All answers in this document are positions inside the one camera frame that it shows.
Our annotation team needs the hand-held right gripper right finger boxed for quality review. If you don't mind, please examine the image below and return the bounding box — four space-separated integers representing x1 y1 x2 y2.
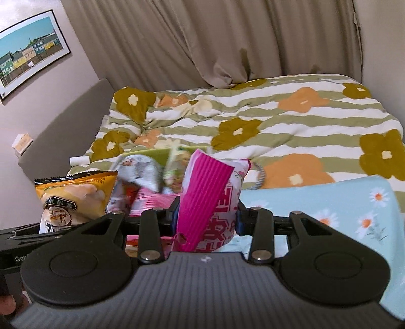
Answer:
235 201 330 265

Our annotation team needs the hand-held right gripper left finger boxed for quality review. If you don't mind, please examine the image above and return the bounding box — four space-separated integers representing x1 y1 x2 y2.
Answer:
80 198 181 265

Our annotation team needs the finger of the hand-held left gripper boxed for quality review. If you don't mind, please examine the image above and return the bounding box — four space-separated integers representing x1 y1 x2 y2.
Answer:
0 223 42 237
9 230 68 245

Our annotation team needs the pink white snack bag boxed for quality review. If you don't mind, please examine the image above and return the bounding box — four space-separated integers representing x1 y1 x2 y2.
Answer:
172 149 252 254

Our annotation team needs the orange chip bag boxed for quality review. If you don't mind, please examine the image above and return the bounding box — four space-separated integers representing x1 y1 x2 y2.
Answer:
34 170 119 235

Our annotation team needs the green cardboard box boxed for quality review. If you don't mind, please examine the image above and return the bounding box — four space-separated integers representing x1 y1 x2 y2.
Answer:
108 146 211 254

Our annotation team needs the person's left hand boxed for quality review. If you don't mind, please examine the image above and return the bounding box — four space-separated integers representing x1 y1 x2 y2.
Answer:
0 294 30 317

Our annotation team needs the pink snack packet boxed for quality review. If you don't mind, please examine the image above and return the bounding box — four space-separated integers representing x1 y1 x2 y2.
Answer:
130 186 181 217

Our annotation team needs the grey white snack packet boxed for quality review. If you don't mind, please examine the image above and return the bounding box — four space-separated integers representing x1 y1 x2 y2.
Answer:
114 156 166 194

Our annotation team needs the tissue box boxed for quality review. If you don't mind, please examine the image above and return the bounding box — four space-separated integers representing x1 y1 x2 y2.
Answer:
12 133 34 157

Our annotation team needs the light blue daisy cloth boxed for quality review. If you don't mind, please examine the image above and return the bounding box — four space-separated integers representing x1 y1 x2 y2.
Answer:
218 175 405 321

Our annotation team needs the floral striped blanket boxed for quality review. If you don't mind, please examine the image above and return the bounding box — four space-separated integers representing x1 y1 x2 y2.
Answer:
66 74 405 191

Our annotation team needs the grey upholstered headboard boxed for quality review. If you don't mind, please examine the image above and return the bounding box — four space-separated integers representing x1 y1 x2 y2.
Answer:
18 78 115 178

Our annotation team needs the framed houses picture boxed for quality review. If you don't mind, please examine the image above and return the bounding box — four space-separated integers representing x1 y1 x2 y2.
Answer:
0 9 71 102

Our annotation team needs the beige curtain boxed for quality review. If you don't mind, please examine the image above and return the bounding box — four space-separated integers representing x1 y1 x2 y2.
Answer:
61 0 365 93

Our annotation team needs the grey cord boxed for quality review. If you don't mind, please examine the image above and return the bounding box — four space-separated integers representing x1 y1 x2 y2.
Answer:
249 162 267 191

